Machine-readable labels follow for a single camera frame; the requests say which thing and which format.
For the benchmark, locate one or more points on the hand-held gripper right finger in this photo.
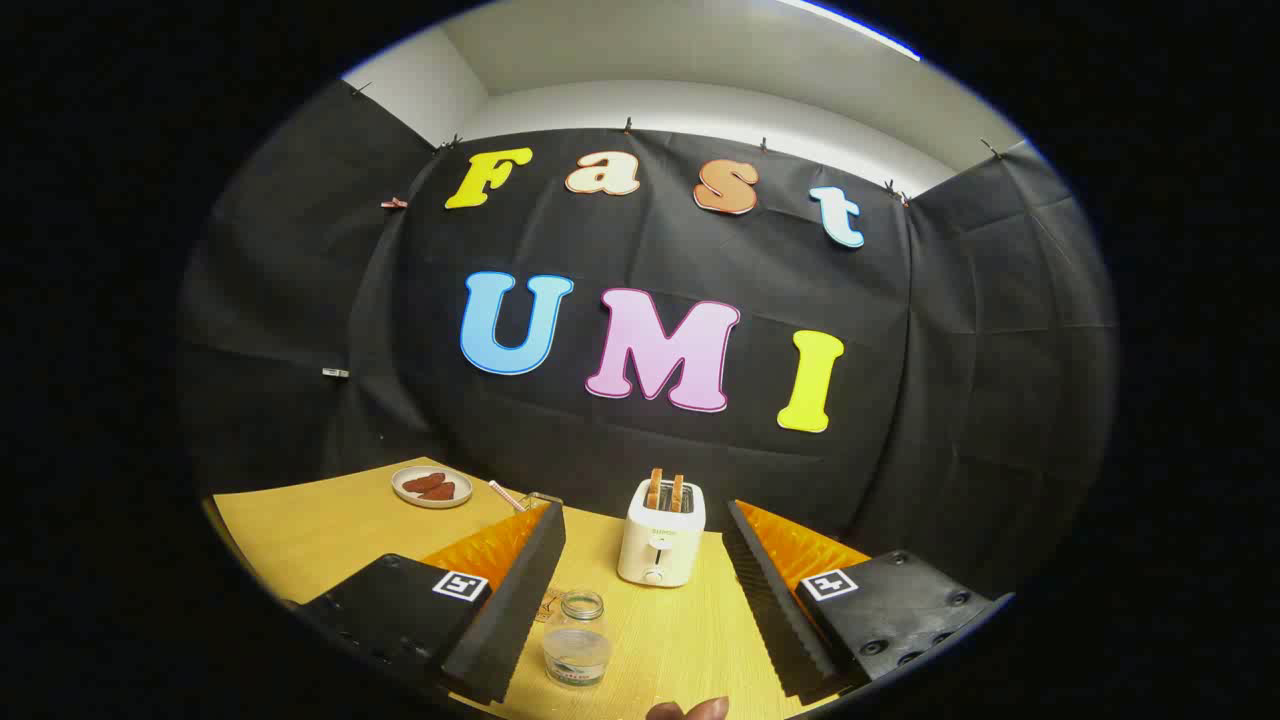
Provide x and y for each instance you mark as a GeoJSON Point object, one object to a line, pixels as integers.
{"type": "Point", "coordinates": [775, 610]}

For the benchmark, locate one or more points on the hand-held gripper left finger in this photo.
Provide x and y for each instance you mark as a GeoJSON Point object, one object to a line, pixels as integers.
{"type": "Point", "coordinates": [515, 600]}

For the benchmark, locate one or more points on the pink striped straw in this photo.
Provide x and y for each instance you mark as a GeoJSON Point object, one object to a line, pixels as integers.
{"type": "Point", "coordinates": [505, 494]}

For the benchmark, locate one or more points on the red sausage piece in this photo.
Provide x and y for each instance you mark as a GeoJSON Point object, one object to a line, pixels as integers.
{"type": "Point", "coordinates": [440, 492]}
{"type": "Point", "coordinates": [423, 483]}

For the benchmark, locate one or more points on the white toaster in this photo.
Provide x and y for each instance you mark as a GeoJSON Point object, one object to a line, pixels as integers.
{"type": "Point", "coordinates": [660, 545]}

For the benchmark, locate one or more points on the small white plate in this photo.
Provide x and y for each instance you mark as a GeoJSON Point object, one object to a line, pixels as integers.
{"type": "Point", "coordinates": [410, 497]}

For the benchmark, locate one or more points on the toasted bread slice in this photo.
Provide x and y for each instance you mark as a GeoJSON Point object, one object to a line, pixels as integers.
{"type": "Point", "coordinates": [654, 490]}
{"type": "Point", "coordinates": [677, 493]}

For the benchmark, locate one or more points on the wooden table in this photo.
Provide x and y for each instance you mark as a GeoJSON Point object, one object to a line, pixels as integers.
{"type": "Point", "coordinates": [320, 535]}

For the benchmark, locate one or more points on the black backdrop cloth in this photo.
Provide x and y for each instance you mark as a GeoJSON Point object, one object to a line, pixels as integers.
{"type": "Point", "coordinates": [640, 250]}

